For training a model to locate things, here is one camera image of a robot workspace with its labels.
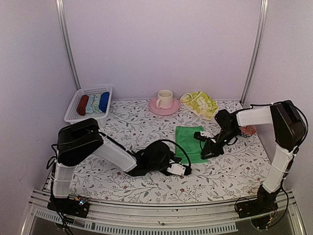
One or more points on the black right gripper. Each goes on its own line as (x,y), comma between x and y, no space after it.
(212,147)

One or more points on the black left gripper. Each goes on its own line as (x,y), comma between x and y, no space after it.
(172,155)

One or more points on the green microfibre towel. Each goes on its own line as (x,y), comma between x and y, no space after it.
(184,137)

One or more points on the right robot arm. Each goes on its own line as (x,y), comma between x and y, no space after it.
(290,128)

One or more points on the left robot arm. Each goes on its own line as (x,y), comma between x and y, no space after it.
(78,141)

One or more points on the yellow patterned towel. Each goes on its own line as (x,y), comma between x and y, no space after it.
(200,104)

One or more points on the cream ceramic mug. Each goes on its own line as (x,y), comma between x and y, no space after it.
(164,99)

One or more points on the pale green rolled towel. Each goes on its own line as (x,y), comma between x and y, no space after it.
(96,103)

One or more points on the white plastic basket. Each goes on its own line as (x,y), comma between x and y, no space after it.
(72,116)

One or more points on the light blue rolled towel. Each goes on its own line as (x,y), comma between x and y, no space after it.
(89,108)

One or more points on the dark red rolled towel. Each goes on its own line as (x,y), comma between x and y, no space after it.
(81,108)

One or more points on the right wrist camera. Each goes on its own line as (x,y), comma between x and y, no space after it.
(202,135)

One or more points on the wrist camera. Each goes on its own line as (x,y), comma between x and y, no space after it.
(202,135)
(179,169)

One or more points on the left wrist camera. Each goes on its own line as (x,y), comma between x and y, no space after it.
(179,169)

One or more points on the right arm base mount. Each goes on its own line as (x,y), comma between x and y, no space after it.
(262,204)

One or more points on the front aluminium rail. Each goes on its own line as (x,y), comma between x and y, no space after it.
(121,218)

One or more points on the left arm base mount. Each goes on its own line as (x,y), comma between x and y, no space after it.
(78,206)

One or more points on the right aluminium frame post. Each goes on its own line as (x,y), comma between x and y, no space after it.
(256,50)

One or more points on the aluminium frame post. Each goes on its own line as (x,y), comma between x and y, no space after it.
(256,50)
(64,32)

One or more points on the left aluminium frame post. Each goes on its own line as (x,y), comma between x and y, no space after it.
(64,32)

